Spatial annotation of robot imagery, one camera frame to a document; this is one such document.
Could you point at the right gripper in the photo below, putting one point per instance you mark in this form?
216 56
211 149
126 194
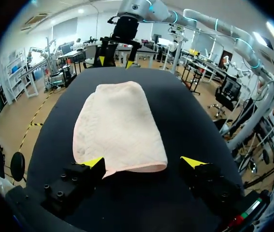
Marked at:
124 30

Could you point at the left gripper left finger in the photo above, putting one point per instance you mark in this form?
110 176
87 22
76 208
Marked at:
78 180

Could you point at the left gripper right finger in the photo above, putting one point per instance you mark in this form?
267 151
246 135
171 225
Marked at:
211 180

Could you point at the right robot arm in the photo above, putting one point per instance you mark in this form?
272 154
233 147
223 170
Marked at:
199 23

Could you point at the pale pink towel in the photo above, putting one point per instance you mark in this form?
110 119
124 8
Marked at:
118 126

